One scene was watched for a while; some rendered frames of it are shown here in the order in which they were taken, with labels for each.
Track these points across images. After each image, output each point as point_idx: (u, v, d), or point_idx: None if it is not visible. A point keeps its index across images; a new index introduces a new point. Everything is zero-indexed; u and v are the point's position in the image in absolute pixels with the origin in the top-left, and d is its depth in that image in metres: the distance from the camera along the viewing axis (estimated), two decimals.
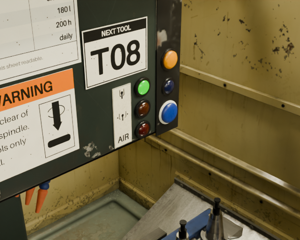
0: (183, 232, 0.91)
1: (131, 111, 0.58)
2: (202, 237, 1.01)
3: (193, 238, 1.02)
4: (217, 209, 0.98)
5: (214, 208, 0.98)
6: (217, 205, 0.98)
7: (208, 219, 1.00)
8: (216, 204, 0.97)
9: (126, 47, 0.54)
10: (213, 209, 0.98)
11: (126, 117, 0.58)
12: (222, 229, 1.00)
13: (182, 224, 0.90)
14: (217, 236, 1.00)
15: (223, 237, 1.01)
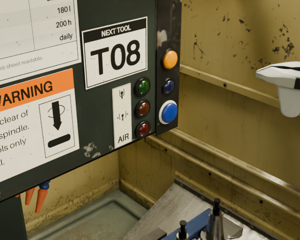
0: (183, 232, 0.91)
1: (131, 111, 0.58)
2: (202, 237, 1.01)
3: (193, 238, 1.02)
4: (217, 209, 0.98)
5: (214, 208, 0.98)
6: (217, 206, 0.98)
7: (208, 219, 1.00)
8: (216, 204, 0.97)
9: (126, 47, 0.54)
10: (213, 210, 0.98)
11: (126, 117, 0.58)
12: (222, 230, 1.00)
13: (182, 225, 0.90)
14: (217, 236, 1.00)
15: (223, 238, 1.01)
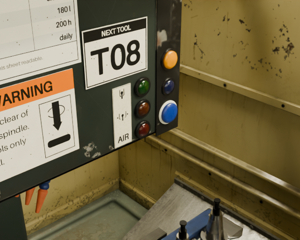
0: (183, 232, 0.91)
1: (131, 111, 0.58)
2: (202, 237, 1.01)
3: (193, 238, 1.02)
4: (217, 209, 0.98)
5: (214, 208, 0.98)
6: (217, 206, 0.98)
7: (208, 219, 1.00)
8: (216, 204, 0.97)
9: (126, 47, 0.54)
10: (213, 210, 0.98)
11: (126, 117, 0.58)
12: (222, 230, 1.00)
13: (182, 225, 0.90)
14: (217, 236, 1.00)
15: (223, 238, 1.01)
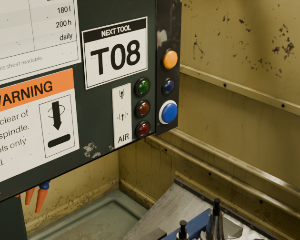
0: (183, 232, 0.91)
1: (131, 111, 0.58)
2: (202, 237, 1.01)
3: (193, 238, 1.02)
4: (217, 209, 0.98)
5: (214, 208, 0.98)
6: (217, 206, 0.98)
7: (208, 219, 1.00)
8: (216, 204, 0.97)
9: (126, 47, 0.54)
10: (213, 210, 0.98)
11: (126, 117, 0.58)
12: (222, 230, 1.00)
13: (182, 225, 0.90)
14: (217, 236, 1.00)
15: (223, 238, 1.01)
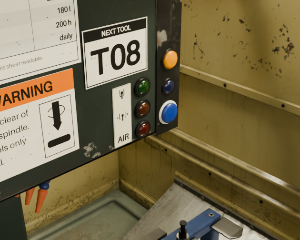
0: (183, 232, 0.91)
1: (131, 111, 0.58)
2: None
3: (193, 238, 1.02)
4: None
5: None
6: None
7: None
8: None
9: (126, 47, 0.54)
10: None
11: (126, 117, 0.58)
12: None
13: (182, 225, 0.90)
14: None
15: None
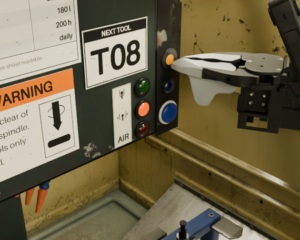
0: (183, 232, 0.91)
1: (131, 111, 0.58)
2: None
3: (193, 238, 1.02)
4: None
5: None
6: None
7: None
8: None
9: (126, 47, 0.54)
10: None
11: (126, 117, 0.58)
12: None
13: (182, 225, 0.90)
14: None
15: None
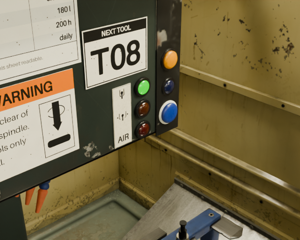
0: (183, 232, 0.91)
1: (131, 111, 0.58)
2: None
3: (193, 238, 1.02)
4: None
5: None
6: None
7: None
8: None
9: (126, 47, 0.54)
10: None
11: (126, 117, 0.58)
12: None
13: (182, 225, 0.90)
14: None
15: None
